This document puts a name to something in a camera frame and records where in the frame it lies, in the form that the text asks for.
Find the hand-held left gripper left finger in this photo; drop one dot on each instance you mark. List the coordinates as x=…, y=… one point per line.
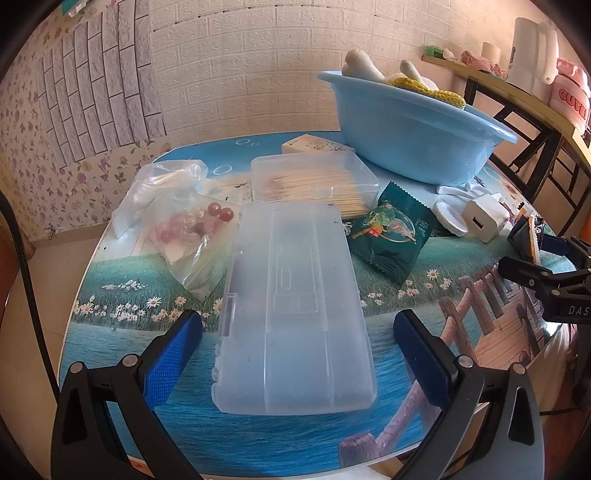
x=171, y=355

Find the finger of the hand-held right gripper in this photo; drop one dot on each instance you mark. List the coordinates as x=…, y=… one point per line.
x=521, y=272
x=556, y=244

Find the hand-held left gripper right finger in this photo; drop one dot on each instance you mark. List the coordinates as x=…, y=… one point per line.
x=425, y=360

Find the large translucent plastic box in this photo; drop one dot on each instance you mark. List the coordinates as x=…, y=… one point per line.
x=295, y=323

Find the blue plastic basin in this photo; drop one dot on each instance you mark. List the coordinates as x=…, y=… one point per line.
x=406, y=134

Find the printed landscape desktop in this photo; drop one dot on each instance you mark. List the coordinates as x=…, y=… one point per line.
x=138, y=286

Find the black snack packet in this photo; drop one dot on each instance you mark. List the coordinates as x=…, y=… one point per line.
x=524, y=237

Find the person's white clothing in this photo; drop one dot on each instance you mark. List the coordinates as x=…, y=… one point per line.
x=556, y=360

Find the white charger plug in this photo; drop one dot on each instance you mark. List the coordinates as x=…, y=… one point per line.
x=482, y=217

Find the white curved plastic piece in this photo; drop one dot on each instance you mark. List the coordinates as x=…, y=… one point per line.
x=452, y=189

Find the clear plastic bag of beads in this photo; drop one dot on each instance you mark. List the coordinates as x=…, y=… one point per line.
x=184, y=230

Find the green snack packet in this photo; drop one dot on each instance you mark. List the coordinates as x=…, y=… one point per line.
x=392, y=235

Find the pink jar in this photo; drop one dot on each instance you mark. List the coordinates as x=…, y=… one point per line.
x=570, y=99

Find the wooden side table black legs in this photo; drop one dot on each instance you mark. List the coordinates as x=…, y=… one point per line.
x=531, y=99

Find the yellow mesh net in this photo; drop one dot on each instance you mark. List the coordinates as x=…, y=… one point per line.
x=443, y=96

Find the wooden door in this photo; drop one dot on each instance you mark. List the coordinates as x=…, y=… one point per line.
x=10, y=249

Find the white electric kettle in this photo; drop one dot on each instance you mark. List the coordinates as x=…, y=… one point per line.
x=528, y=50

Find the pink cloth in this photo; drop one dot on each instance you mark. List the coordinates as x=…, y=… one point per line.
x=475, y=60

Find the paper roll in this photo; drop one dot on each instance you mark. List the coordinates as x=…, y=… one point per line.
x=491, y=53

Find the clear box of toothpicks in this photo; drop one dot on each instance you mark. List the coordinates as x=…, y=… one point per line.
x=314, y=180

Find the small green item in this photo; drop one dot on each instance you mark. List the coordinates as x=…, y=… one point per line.
x=433, y=50

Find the cream cardboard box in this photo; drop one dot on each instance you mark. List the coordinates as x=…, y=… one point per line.
x=309, y=144

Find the green tissue pack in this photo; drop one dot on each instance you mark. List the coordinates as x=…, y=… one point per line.
x=74, y=4

